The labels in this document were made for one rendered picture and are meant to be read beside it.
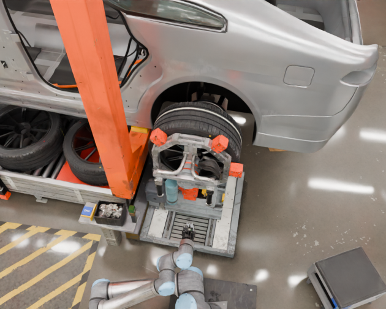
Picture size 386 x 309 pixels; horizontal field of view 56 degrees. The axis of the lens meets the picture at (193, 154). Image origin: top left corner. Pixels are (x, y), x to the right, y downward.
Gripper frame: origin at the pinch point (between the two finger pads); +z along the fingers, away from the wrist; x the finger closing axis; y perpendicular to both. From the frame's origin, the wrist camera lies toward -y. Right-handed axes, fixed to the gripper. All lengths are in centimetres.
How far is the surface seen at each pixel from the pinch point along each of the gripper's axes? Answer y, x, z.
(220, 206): -27, -22, 62
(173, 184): 16.3, 15.1, 22.5
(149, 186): -7, 37, 52
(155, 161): 30, 29, 28
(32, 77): 74, 126, 57
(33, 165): -7, 141, 66
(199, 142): 55, -1, 15
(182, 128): 61, 11, 22
